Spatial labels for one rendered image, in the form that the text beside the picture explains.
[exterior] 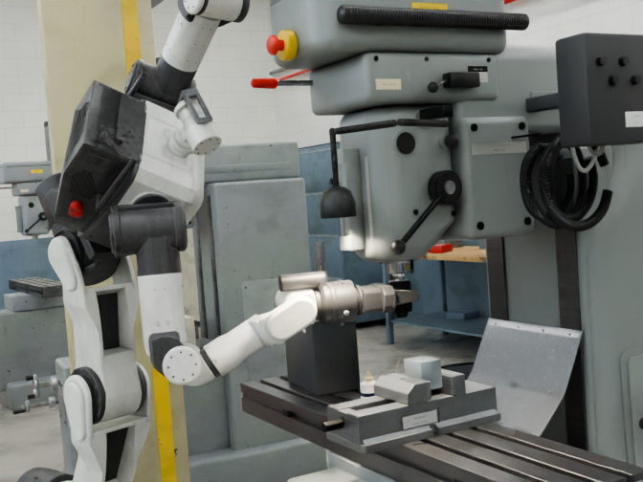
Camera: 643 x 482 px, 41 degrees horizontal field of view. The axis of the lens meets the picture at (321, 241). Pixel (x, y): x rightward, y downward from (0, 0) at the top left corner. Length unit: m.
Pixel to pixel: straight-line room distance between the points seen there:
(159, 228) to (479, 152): 0.68
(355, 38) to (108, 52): 1.88
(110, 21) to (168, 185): 1.68
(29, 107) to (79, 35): 7.40
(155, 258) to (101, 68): 1.75
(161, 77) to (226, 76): 9.55
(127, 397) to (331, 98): 0.89
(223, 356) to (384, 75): 0.64
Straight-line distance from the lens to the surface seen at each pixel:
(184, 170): 1.90
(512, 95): 1.93
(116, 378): 2.17
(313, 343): 2.17
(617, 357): 2.03
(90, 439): 2.18
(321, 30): 1.69
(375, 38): 1.72
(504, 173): 1.89
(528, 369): 2.07
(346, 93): 1.76
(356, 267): 9.18
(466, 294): 8.53
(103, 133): 1.84
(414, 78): 1.76
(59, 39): 3.41
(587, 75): 1.71
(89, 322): 2.14
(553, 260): 2.04
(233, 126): 11.55
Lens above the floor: 1.46
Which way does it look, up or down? 3 degrees down
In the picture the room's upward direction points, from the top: 4 degrees counter-clockwise
